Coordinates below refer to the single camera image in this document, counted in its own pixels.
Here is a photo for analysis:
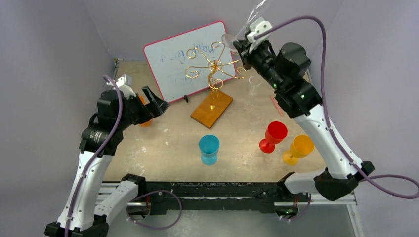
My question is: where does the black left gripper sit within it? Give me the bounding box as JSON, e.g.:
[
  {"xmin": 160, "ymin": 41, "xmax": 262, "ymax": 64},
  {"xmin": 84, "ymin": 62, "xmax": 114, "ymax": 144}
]
[{"xmin": 117, "ymin": 86, "xmax": 169, "ymax": 130}]

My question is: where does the clear wine glass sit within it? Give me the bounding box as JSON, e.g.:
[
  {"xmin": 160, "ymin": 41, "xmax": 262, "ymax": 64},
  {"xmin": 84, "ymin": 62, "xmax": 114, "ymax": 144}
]
[{"xmin": 221, "ymin": 0, "xmax": 267, "ymax": 53}]

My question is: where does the orange plastic wine glass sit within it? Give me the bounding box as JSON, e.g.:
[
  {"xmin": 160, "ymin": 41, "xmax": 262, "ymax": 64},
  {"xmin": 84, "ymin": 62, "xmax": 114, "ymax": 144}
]
[{"xmin": 138, "ymin": 95, "xmax": 153, "ymax": 127}]

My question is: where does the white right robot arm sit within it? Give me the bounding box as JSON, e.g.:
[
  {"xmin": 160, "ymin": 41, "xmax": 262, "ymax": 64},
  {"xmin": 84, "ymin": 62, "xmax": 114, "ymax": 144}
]
[{"xmin": 233, "ymin": 39, "xmax": 374, "ymax": 201}]

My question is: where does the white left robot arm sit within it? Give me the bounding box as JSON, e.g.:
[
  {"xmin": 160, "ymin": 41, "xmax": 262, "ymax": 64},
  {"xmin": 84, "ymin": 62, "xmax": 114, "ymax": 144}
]
[{"xmin": 44, "ymin": 86, "xmax": 170, "ymax": 237}]

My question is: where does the blue plastic wine glass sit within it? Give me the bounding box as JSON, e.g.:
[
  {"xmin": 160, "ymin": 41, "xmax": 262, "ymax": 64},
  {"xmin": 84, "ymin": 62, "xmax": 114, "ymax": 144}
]
[{"xmin": 199, "ymin": 134, "xmax": 220, "ymax": 165}]

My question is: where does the red plastic wine glass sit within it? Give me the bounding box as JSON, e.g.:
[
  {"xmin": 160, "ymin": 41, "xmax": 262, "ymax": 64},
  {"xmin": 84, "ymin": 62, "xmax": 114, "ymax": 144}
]
[{"xmin": 259, "ymin": 121, "xmax": 288, "ymax": 154}]

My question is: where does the yellow plastic wine glass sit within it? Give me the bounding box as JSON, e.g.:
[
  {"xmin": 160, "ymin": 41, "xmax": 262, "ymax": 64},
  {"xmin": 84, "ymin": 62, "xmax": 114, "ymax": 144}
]
[{"xmin": 282, "ymin": 135, "xmax": 315, "ymax": 166}]

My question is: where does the pink framed whiteboard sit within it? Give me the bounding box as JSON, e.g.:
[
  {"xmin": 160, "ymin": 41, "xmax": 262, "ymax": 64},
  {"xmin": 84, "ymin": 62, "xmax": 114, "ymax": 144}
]
[{"xmin": 143, "ymin": 21, "xmax": 236, "ymax": 102}]

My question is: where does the pink pencil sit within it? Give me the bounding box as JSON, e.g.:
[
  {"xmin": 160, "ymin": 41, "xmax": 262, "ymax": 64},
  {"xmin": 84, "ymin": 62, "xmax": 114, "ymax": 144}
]
[{"xmin": 270, "ymin": 95, "xmax": 284, "ymax": 117}]

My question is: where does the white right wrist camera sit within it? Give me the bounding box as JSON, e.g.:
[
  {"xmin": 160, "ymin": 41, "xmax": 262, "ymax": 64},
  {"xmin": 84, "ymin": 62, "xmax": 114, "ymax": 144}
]
[{"xmin": 245, "ymin": 17, "xmax": 272, "ymax": 44}]

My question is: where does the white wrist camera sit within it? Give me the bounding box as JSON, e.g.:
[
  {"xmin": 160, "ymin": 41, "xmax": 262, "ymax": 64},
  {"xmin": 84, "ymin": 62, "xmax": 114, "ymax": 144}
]
[
  {"xmin": 103, "ymin": 74, "xmax": 138, "ymax": 99},
  {"xmin": 245, "ymin": 17, "xmax": 272, "ymax": 44}
]

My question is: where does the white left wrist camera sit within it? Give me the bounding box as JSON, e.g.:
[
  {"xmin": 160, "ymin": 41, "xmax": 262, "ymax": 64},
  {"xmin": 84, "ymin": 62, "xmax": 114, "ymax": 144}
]
[{"xmin": 103, "ymin": 74, "xmax": 138, "ymax": 99}]

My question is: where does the gold wire wine glass rack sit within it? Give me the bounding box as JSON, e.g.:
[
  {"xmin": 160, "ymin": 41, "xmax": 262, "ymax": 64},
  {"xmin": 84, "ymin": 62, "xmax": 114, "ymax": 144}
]
[{"xmin": 185, "ymin": 41, "xmax": 247, "ymax": 129}]

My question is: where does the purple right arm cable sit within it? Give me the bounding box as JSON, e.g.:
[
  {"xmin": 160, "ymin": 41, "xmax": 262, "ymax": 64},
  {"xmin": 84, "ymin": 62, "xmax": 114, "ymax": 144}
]
[{"xmin": 254, "ymin": 15, "xmax": 419, "ymax": 200}]

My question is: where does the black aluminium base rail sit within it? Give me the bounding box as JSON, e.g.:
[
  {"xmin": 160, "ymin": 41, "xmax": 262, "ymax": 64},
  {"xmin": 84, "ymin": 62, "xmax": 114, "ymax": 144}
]
[{"xmin": 95, "ymin": 181, "xmax": 356, "ymax": 217}]

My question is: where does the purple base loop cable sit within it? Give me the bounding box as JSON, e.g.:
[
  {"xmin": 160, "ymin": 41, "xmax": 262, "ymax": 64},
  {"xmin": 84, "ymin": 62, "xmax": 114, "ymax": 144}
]
[{"xmin": 126, "ymin": 190, "xmax": 183, "ymax": 231}]

